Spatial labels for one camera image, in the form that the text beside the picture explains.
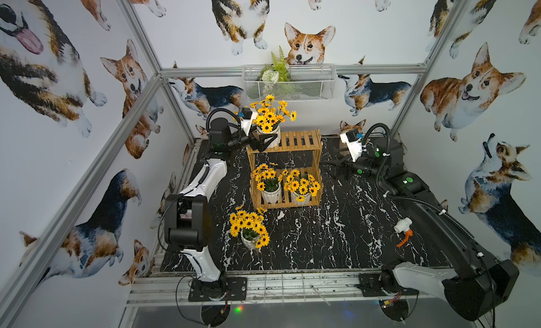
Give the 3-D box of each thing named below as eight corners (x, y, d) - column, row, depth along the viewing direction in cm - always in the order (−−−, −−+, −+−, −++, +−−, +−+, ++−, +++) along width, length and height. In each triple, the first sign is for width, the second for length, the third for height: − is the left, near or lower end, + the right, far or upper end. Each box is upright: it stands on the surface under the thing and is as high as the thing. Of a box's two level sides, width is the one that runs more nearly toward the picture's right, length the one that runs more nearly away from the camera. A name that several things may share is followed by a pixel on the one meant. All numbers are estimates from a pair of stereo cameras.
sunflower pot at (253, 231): (235, 253, 82) (226, 239, 70) (239, 221, 91) (232, 204, 78) (269, 253, 82) (266, 239, 70) (270, 221, 90) (268, 204, 78)
